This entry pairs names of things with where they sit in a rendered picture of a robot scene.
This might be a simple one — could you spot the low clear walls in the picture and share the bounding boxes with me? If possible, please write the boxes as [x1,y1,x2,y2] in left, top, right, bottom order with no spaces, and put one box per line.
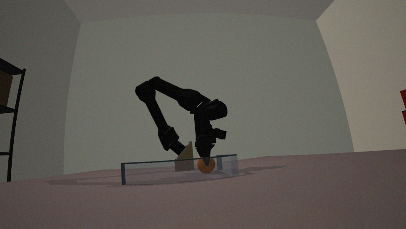
[122,156,239,185]

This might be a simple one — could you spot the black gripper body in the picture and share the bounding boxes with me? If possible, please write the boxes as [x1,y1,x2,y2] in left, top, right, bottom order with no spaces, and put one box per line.
[195,122,216,147]

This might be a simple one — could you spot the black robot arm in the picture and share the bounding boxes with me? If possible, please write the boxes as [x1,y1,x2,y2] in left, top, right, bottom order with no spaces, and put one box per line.
[135,77,228,156]

